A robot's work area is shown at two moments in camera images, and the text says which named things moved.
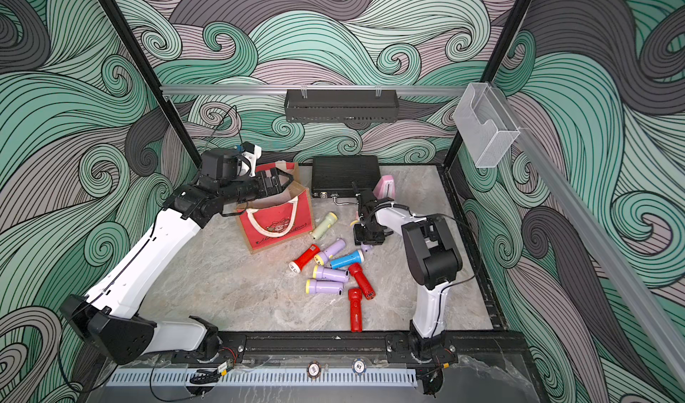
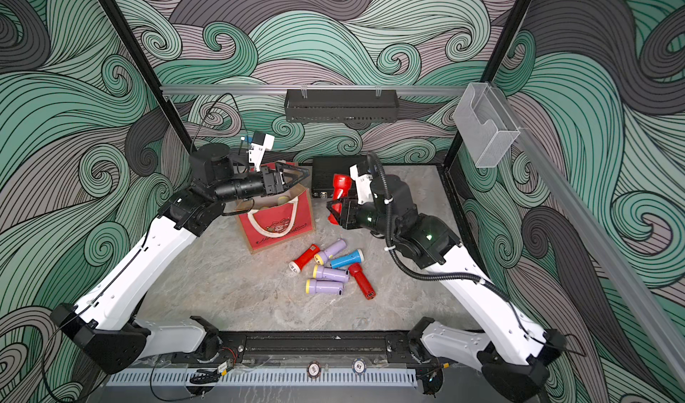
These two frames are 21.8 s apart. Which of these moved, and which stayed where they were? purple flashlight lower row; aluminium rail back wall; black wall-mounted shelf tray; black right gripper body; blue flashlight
Moved: black right gripper body
Stayed: aluminium rail back wall; purple flashlight lower row; blue flashlight; black wall-mounted shelf tray
